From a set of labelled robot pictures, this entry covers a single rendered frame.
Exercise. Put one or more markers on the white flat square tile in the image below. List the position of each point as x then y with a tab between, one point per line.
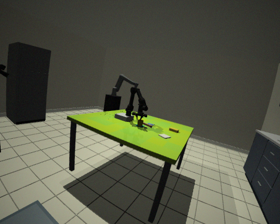
165	136

